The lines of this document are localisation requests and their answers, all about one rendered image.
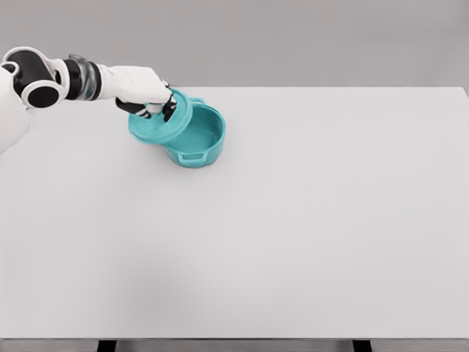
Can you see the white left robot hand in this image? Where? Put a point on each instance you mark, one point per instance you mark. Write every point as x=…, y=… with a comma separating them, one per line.
x=141, y=86

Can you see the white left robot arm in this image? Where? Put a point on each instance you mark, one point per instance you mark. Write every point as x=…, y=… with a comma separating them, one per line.
x=40, y=78

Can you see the teal pot lid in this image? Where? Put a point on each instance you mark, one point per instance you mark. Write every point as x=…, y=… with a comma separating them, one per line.
x=157, y=126

